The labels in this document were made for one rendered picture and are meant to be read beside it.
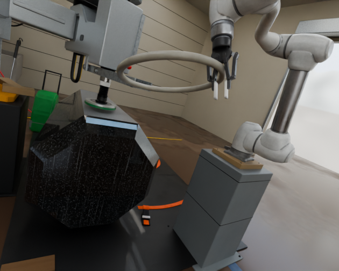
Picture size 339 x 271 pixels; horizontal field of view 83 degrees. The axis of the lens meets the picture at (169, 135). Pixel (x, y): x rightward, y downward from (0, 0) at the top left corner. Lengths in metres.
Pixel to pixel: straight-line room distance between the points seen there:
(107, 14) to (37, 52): 5.27
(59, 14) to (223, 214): 1.94
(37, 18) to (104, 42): 0.72
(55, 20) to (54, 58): 4.64
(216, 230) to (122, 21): 1.50
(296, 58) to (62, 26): 1.70
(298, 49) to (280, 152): 0.59
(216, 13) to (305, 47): 0.57
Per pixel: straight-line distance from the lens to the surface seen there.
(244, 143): 1.46
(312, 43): 1.28
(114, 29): 1.39
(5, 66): 4.39
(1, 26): 1.93
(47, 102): 3.26
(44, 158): 1.31
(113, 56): 1.38
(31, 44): 6.57
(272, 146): 1.38
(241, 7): 0.87
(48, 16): 1.96
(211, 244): 1.58
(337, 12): 6.25
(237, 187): 1.35
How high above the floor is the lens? 1.19
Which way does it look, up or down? 14 degrees down
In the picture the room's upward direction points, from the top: 17 degrees clockwise
